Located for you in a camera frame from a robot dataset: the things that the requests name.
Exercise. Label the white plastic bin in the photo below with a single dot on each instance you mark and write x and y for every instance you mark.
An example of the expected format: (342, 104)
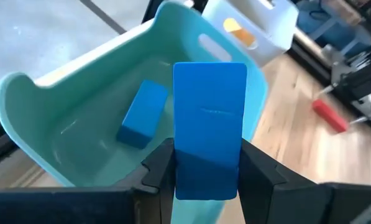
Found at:
(275, 28)

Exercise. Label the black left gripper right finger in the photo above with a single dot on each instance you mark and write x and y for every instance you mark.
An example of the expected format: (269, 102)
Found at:
(297, 205)

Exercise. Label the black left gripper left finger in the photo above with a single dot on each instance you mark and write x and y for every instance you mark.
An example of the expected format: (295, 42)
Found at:
(79, 207)

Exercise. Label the red rectangular block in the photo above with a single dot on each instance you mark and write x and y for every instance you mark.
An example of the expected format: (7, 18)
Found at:
(329, 115)

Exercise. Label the teal plastic bin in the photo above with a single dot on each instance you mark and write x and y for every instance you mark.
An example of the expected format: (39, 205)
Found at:
(79, 109)

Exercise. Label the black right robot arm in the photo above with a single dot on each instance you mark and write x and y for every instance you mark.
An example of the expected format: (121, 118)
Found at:
(362, 77)

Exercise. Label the small orange cube block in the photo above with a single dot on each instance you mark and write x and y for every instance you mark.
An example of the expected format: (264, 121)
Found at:
(241, 32)

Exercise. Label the blue arch block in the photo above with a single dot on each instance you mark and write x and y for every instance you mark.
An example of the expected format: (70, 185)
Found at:
(141, 115)

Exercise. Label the blue rectangular block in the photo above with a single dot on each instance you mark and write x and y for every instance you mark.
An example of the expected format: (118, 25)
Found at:
(210, 109)

